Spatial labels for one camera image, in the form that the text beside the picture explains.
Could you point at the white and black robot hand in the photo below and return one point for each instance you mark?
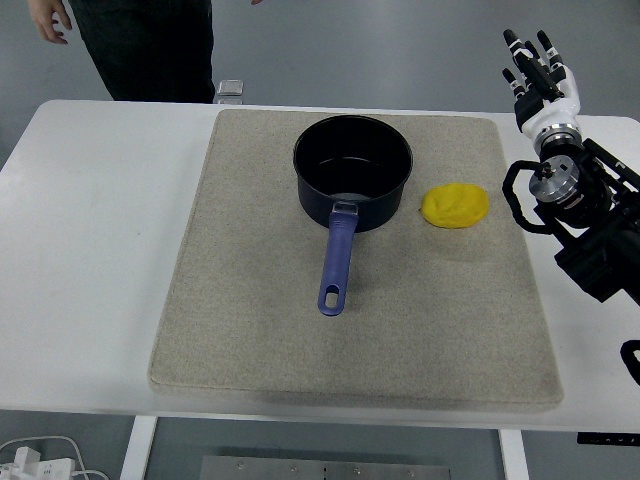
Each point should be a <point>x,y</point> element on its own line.
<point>551,114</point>

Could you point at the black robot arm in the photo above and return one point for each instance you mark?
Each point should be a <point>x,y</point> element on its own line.
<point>600,235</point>

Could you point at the black table control panel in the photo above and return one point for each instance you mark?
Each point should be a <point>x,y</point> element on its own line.
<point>607,438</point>

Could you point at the beige fabric mat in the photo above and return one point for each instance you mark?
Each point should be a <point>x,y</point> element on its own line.
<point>280,325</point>

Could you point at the white table leg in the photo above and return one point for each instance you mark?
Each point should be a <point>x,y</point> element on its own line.
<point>137,450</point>
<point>514,457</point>

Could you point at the person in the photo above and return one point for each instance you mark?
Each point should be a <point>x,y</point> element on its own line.
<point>150,50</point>

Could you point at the grey metal plate with screws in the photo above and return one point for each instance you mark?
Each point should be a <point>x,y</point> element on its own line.
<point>325,470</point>

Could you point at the person's hand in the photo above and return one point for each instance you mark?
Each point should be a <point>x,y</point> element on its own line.
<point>50,22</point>

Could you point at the white power strip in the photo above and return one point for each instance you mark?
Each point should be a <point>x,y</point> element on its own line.
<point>37,467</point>

